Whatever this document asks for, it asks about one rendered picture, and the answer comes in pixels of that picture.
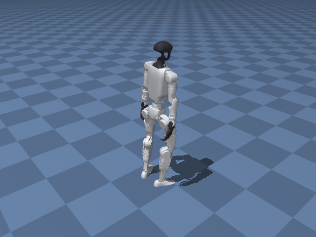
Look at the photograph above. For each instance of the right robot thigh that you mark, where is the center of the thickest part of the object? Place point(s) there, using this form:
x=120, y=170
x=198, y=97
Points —
x=170, y=143

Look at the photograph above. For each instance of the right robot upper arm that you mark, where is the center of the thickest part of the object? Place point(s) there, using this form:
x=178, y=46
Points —
x=171, y=78

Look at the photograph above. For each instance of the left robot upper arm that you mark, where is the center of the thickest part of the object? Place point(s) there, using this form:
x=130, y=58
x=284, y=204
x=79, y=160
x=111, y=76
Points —
x=146, y=73

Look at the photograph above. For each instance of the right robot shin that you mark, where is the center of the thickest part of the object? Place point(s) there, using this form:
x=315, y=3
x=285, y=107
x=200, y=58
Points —
x=164, y=163

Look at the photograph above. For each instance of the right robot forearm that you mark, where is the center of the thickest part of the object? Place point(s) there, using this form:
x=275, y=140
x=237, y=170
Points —
x=172, y=111

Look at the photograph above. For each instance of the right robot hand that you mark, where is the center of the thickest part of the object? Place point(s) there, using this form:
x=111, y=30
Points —
x=169, y=132

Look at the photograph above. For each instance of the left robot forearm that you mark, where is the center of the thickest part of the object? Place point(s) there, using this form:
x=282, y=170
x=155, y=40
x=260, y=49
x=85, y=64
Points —
x=145, y=96

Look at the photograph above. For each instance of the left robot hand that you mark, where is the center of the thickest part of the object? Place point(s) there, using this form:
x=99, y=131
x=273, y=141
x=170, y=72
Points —
x=142, y=104

